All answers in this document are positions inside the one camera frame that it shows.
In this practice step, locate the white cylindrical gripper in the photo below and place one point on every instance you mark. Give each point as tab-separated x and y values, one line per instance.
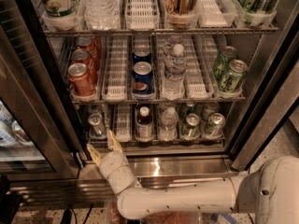
111	162

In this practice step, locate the silver redbull can front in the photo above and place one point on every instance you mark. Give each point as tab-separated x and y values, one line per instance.
97	125

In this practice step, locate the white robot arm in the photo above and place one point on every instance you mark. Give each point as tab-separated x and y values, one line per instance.
271	193

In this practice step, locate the steel fridge base grille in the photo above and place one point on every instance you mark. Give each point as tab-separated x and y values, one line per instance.
91	187

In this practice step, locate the empty white shelf tray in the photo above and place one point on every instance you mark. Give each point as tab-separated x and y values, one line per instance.
115	76

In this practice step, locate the glass fridge door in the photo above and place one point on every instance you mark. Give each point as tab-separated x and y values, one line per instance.
33	92

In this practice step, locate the front red soda can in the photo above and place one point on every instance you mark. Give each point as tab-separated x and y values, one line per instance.
80	77

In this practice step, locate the red soda can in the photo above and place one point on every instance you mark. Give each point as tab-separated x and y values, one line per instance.
80	77
86	42
84	56

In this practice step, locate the bottom shelf water bottle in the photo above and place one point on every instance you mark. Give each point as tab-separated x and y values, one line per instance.
168	124

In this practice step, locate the shelf water bottle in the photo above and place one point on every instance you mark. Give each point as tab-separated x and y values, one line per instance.
168	124
175	65
102	15

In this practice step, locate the front blue pepsi can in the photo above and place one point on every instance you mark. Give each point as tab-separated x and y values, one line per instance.
142	74

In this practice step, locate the blue pepsi can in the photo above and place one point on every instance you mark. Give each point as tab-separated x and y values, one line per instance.
141	54
142	74

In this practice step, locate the bottom green can left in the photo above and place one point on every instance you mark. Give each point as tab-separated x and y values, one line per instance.
190	127

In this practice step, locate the middle red soda can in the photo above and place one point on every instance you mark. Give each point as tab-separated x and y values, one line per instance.
84	56

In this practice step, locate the rear blue pepsi can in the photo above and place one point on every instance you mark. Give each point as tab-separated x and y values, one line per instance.
141	54

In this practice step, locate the rear red soda can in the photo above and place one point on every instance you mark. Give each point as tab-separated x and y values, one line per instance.
86	42

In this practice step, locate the middle shelf water bottle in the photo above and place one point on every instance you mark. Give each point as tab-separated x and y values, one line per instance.
175	65

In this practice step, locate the bottom green can right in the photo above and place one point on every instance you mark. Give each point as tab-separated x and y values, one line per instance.
214	125

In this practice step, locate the top shelf water bottle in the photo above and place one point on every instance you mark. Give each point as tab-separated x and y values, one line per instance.
102	15

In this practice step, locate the front green soda can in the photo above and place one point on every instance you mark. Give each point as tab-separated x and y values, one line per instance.
233	76

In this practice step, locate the green soda can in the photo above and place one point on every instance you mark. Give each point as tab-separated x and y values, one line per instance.
233	76
224	56

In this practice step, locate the rear green soda can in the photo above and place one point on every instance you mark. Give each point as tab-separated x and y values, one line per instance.
224	56

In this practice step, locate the dark juice bottle white cap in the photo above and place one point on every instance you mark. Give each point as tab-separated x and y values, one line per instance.
144	123

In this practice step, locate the clear plastic bin on floor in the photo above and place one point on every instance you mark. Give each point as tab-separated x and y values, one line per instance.
112	216

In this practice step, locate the blue tape cross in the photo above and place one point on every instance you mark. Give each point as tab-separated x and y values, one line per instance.
227	217

